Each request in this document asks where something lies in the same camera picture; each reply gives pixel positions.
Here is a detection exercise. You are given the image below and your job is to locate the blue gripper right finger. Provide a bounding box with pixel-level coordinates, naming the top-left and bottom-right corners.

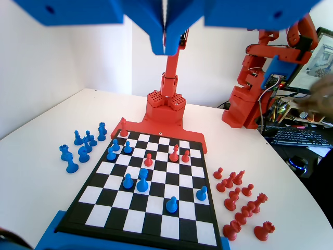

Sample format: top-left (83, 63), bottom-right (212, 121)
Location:
top-left (165, 0), bottom-right (219, 56)

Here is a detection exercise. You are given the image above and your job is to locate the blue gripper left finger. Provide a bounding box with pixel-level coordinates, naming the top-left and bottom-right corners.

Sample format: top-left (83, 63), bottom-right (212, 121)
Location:
top-left (111, 0), bottom-right (165, 56)

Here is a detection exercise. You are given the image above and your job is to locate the blue king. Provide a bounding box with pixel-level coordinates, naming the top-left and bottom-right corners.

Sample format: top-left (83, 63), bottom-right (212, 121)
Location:
top-left (136, 168), bottom-right (149, 193)

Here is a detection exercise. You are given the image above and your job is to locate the person hand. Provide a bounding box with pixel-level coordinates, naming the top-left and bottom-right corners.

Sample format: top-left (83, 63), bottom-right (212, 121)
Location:
top-left (296, 75), bottom-right (333, 115)

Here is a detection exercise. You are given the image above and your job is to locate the red king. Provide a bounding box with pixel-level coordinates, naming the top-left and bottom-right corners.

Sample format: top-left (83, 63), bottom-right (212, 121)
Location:
top-left (119, 117), bottom-right (129, 138)

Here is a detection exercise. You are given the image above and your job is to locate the blue electronics box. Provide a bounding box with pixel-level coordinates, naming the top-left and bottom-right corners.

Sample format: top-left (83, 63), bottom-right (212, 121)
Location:
top-left (261, 54), bottom-right (302, 91)

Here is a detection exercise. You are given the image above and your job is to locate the red bishop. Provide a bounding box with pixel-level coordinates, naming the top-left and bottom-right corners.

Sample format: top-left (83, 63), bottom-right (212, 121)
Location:
top-left (168, 144), bottom-right (180, 162)
top-left (233, 170), bottom-right (246, 186)

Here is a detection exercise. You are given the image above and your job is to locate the blue bishop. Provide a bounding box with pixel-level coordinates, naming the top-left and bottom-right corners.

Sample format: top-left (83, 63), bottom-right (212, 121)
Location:
top-left (82, 138), bottom-right (93, 154)

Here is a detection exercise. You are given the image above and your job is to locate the computer monitor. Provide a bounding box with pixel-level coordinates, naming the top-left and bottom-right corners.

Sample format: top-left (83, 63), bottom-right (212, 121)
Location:
top-left (285, 27), bottom-right (333, 94)

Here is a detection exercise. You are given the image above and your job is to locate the black and white chessboard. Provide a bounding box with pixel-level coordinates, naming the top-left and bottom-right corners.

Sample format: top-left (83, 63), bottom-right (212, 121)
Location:
top-left (54, 129), bottom-right (224, 250)

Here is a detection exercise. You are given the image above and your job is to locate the black keyboard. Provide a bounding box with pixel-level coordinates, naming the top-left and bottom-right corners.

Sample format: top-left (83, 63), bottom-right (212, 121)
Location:
top-left (270, 129), bottom-right (333, 148)

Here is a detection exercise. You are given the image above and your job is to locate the black computer mouse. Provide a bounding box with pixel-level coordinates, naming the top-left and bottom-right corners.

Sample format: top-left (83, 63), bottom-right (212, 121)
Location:
top-left (286, 155), bottom-right (309, 172)

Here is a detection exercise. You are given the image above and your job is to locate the red queen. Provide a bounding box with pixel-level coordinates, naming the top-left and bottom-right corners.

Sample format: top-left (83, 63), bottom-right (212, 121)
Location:
top-left (253, 192), bottom-right (268, 214)

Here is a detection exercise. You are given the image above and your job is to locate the red rook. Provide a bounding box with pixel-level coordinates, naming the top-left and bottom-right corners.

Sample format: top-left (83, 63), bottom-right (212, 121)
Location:
top-left (222, 220), bottom-right (242, 241)
top-left (253, 221), bottom-right (275, 242)

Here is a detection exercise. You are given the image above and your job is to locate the red base plate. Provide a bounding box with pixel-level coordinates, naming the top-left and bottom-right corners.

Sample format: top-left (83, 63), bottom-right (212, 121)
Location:
top-left (111, 117), bottom-right (208, 155)

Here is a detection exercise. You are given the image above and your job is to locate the coloured jumper wire bundle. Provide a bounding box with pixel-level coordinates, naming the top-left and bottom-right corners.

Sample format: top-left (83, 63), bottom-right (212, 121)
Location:
top-left (270, 97), bottom-right (296, 123)

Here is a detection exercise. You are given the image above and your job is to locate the blue base plate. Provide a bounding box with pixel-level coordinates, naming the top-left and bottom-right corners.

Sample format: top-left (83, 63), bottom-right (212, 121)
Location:
top-left (35, 210), bottom-right (231, 250)

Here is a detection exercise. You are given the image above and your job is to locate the black and red cable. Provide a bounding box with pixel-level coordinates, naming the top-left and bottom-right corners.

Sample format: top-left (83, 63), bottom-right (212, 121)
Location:
top-left (0, 226), bottom-right (34, 250)

